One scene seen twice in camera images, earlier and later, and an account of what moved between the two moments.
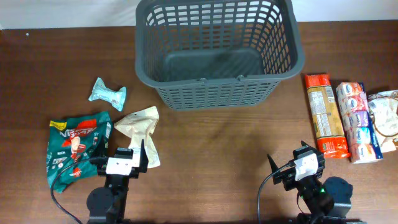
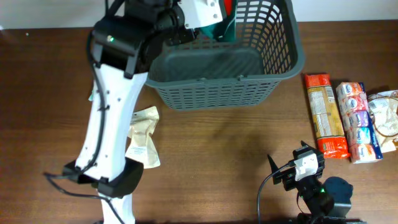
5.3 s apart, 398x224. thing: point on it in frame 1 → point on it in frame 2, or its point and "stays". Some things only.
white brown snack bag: x=383 y=106 stays
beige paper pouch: x=138 y=126 stays
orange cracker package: x=328 y=124 stays
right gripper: x=286 y=177 stays
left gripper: x=135 y=172 → x=185 y=37
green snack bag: x=75 y=139 → x=224 y=30
